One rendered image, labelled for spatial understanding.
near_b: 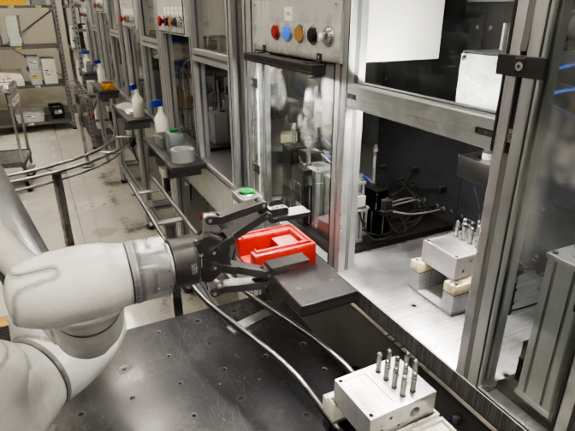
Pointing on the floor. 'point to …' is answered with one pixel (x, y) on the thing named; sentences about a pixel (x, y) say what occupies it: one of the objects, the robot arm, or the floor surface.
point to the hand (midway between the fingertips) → (292, 238)
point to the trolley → (8, 157)
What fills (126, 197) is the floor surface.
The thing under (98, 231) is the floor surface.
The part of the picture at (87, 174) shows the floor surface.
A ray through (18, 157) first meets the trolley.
